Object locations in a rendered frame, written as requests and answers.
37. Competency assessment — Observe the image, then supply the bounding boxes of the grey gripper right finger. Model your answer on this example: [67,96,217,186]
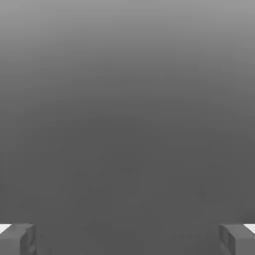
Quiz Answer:
[218,223,255,255]

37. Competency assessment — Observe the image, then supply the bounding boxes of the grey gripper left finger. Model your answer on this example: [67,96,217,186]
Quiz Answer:
[0,223,37,255]

